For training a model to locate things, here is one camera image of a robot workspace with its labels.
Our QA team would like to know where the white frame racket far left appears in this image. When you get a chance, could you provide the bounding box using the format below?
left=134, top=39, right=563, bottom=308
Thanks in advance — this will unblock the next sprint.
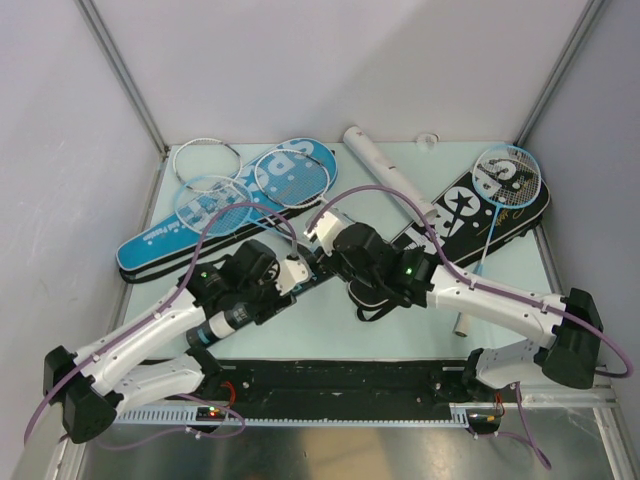
left=171, top=137, right=244, bottom=193

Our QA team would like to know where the light blue racket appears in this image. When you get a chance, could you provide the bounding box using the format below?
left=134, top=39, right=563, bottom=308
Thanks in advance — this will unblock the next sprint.
left=452, top=143, right=544, bottom=337
left=173, top=179, right=291, bottom=240

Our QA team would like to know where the blue racket cover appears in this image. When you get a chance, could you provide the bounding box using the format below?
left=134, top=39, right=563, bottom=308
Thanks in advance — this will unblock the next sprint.
left=116, top=138, right=338, bottom=273

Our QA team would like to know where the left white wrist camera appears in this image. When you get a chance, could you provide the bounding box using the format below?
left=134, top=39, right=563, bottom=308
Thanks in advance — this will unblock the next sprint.
left=275, top=259, right=311, bottom=296

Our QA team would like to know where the white shuttlecock tube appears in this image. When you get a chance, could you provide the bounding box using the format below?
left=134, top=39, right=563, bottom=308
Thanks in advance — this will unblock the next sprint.
left=343, top=126, right=437, bottom=223

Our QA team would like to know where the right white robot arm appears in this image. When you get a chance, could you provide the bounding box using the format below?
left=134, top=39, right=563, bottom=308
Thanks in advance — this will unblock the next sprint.
left=321, top=223, right=603, bottom=401

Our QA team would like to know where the light blue racket right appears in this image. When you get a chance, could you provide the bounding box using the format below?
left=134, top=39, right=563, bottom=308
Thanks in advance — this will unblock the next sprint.
left=452, top=143, right=544, bottom=337

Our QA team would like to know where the white racket white grip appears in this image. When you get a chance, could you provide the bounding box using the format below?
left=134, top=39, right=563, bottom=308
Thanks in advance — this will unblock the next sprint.
left=253, top=148, right=334, bottom=210

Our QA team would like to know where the clear tube cap far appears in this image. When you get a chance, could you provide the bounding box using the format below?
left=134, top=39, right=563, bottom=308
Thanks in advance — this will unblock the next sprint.
left=415, top=132, right=440, bottom=151

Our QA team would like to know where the black racket cover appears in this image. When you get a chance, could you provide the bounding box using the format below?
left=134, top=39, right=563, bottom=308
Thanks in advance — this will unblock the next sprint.
left=347, top=169, right=551, bottom=324

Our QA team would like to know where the light blue racket left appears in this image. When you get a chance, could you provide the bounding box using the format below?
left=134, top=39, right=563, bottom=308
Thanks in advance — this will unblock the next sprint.
left=173, top=179, right=291, bottom=240

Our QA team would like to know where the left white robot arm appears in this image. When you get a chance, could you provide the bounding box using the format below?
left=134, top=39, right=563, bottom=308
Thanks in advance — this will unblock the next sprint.
left=43, top=240, right=310, bottom=444

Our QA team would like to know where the black shuttlecock tube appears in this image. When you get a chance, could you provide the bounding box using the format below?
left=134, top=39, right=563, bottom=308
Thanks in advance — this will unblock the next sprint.
left=185, top=249, right=331, bottom=349

